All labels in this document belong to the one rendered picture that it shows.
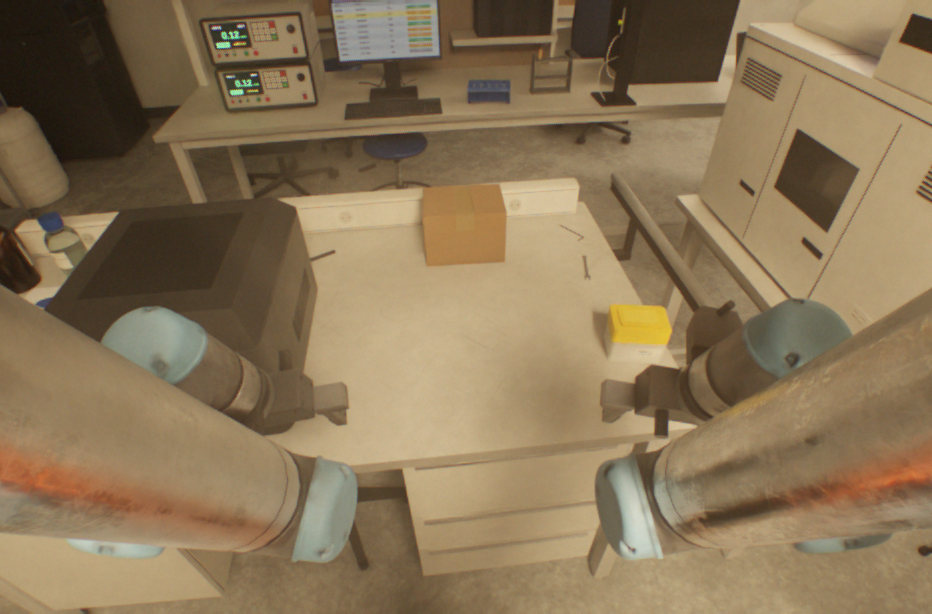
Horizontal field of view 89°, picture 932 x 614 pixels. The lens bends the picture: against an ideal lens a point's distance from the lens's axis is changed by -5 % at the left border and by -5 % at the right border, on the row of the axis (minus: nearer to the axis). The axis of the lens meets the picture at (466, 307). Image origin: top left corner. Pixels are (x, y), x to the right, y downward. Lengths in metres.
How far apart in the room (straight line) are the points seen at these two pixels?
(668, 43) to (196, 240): 2.44
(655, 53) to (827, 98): 1.62
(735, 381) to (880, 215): 0.85
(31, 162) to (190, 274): 3.71
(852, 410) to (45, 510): 0.28
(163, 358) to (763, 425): 0.40
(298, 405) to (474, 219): 0.87
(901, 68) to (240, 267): 1.30
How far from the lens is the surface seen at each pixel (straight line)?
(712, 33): 3.05
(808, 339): 0.47
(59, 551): 1.63
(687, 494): 0.34
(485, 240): 1.38
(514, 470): 1.18
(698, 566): 2.01
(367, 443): 1.03
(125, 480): 0.23
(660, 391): 0.60
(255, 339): 0.92
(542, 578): 1.87
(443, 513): 1.31
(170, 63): 5.83
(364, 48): 2.68
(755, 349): 0.47
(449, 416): 1.05
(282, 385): 0.60
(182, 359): 0.46
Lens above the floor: 1.74
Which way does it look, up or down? 41 degrees down
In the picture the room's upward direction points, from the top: 1 degrees counter-clockwise
